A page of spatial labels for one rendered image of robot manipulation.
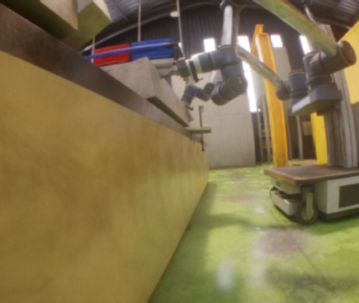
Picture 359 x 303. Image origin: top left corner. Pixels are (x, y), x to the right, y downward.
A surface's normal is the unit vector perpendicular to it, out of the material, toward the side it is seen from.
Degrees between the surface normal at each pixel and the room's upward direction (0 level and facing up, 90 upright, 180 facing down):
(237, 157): 90
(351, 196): 90
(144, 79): 90
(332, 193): 90
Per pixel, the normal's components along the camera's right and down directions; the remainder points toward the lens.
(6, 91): 0.98, -0.07
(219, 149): -0.19, -0.01
